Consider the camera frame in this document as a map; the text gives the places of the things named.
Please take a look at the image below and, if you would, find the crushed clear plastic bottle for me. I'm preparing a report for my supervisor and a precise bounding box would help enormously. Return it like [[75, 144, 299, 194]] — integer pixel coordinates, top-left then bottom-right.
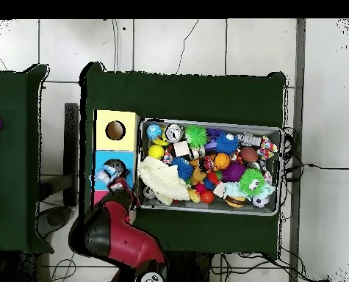
[[95, 164, 123, 185]]

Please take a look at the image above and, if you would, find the blue spiky ball with eye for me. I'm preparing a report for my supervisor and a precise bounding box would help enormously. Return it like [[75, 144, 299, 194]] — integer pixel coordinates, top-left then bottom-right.
[[215, 132, 240, 156]]

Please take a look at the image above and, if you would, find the yellow ball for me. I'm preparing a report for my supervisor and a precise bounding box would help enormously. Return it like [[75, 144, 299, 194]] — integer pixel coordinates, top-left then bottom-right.
[[148, 144, 165, 160]]

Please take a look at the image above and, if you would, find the orange basketball toy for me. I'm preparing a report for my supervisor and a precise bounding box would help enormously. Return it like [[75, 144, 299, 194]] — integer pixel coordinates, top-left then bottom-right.
[[214, 152, 231, 170]]

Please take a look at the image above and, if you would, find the green spiky ball with eyes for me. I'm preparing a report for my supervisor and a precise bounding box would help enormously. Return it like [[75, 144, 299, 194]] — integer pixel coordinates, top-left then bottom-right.
[[237, 168, 265, 197]]

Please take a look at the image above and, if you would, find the blue globe ball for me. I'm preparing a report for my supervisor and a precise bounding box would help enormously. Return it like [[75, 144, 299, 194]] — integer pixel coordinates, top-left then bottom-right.
[[145, 123, 163, 141]]

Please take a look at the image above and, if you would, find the brown football toy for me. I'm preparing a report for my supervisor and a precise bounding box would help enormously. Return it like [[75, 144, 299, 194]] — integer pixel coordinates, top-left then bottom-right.
[[240, 146, 259, 163]]

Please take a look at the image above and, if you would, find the black panel on stand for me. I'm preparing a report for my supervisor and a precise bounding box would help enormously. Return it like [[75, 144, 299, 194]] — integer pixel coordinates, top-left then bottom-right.
[[37, 102, 80, 239]]

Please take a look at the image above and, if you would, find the side table under green cloth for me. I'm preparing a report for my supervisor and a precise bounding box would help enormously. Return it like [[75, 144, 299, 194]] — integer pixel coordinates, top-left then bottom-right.
[[0, 63, 54, 253]]

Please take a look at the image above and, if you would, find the dark green tablecloth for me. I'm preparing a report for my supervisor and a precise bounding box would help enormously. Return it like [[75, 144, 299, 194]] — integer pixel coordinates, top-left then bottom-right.
[[78, 61, 287, 256]]

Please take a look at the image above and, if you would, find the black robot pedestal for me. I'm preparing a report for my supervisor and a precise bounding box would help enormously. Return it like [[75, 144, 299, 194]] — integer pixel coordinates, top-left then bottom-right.
[[167, 251, 213, 282]]

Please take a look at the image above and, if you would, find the shallow wire mesh bin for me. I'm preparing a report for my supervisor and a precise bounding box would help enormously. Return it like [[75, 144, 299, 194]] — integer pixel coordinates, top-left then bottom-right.
[[134, 117, 284, 217]]

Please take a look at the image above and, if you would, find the black cable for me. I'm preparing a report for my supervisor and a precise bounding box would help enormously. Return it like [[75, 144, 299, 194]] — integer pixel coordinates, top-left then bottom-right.
[[283, 162, 349, 175]]

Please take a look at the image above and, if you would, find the cream waffle cloth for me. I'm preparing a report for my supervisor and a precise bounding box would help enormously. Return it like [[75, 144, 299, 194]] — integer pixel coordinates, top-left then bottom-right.
[[137, 156, 191, 206]]

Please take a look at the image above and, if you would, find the purple spiky ball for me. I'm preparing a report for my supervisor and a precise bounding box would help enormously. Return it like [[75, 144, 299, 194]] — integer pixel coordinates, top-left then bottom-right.
[[220, 160, 246, 183]]

